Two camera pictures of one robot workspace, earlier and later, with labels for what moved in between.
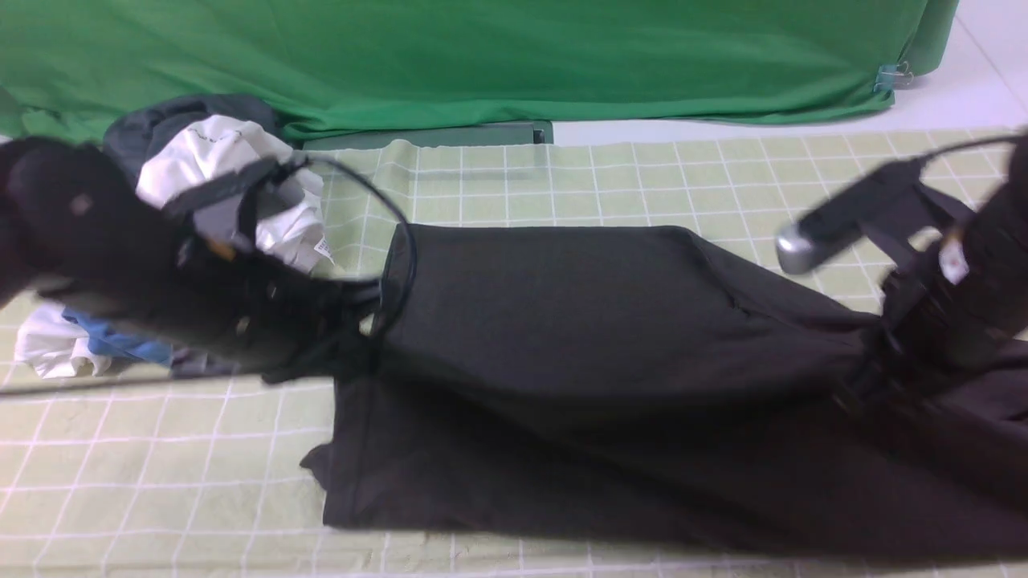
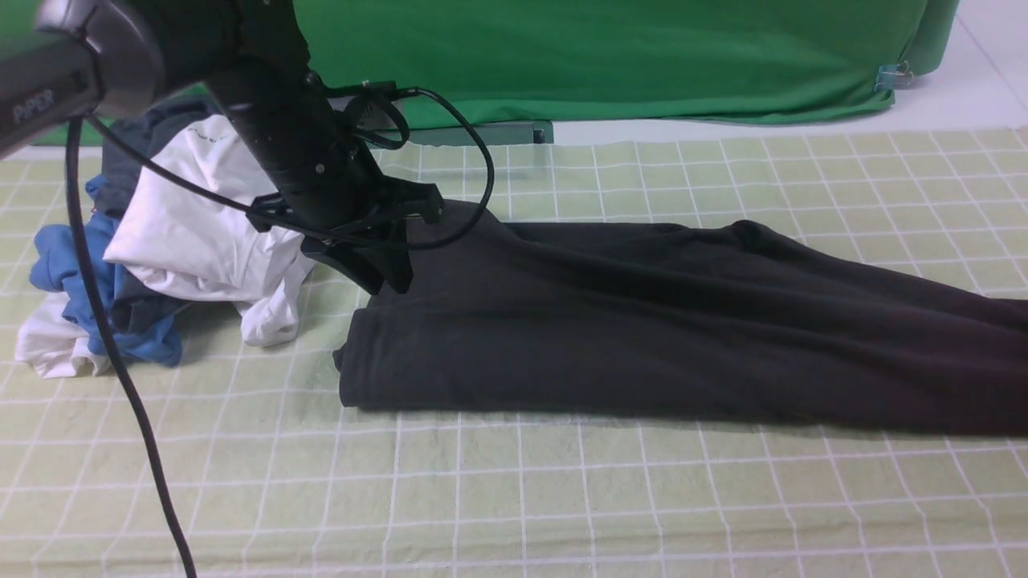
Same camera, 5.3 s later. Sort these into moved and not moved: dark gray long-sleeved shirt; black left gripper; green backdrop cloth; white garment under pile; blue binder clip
Moved: black left gripper; dark gray long-sleeved shirt
Not moved: white garment under pile; green backdrop cloth; blue binder clip
